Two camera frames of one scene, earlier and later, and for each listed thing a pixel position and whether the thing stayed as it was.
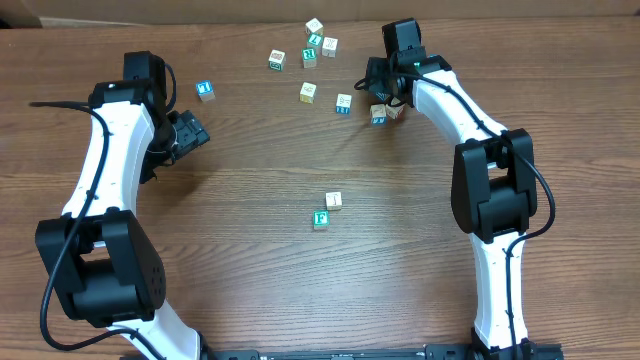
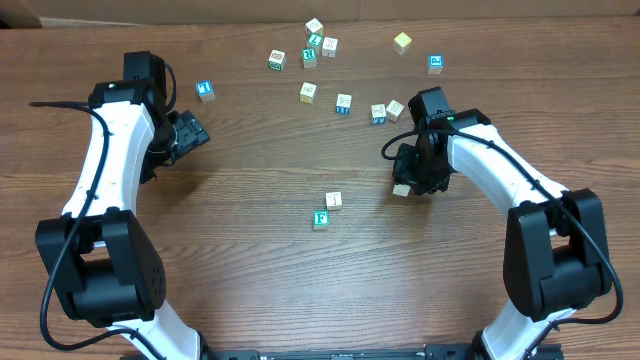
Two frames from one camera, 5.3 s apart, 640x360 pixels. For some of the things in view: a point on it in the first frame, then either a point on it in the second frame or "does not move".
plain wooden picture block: [333, 201] does not move
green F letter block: [321, 219] does not move
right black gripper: [379, 89] -> [407, 173]
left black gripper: [192, 135] does not move
